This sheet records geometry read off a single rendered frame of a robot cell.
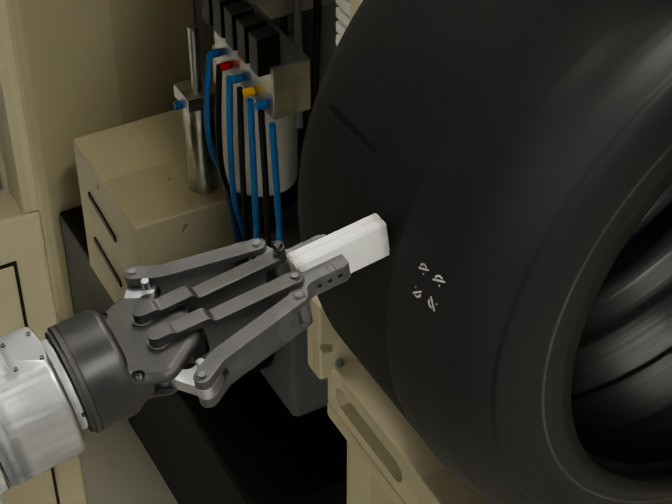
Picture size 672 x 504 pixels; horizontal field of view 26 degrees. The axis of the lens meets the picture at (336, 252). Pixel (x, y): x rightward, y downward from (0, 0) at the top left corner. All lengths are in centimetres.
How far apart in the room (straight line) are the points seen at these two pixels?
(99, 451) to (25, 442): 166
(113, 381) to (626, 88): 37
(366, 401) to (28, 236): 44
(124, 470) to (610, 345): 129
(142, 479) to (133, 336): 157
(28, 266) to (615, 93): 88
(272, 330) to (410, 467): 44
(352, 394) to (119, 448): 120
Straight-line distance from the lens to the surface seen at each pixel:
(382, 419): 139
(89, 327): 93
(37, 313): 169
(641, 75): 92
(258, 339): 93
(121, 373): 92
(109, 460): 255
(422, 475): 134
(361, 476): 177
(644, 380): 139
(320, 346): 141
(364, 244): 99
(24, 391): 91
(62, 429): 92
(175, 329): 94
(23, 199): 159
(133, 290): 99
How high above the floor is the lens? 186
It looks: 39 degrees down
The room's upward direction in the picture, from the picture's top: straight up
